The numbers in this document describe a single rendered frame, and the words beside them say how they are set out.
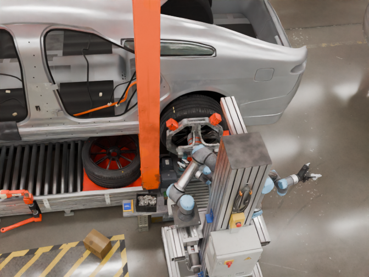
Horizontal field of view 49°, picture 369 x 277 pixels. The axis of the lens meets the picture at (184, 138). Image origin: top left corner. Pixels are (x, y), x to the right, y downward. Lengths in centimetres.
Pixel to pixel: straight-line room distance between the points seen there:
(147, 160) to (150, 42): 128
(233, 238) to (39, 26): 219
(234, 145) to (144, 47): 85
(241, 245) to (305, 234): 169
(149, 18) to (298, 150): 318
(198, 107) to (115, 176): 110
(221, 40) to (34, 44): 151
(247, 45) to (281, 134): 196
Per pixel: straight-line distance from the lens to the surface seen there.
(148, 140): 334
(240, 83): 376
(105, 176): 412
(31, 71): 359
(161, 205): 397
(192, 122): 371
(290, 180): 334
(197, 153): 325
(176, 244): 349
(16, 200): 430
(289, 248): 448
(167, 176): 419
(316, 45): 678
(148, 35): 259
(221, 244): 298
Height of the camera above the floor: 393
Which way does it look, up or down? 52 degrees down
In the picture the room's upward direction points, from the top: 5 degrees clockwise
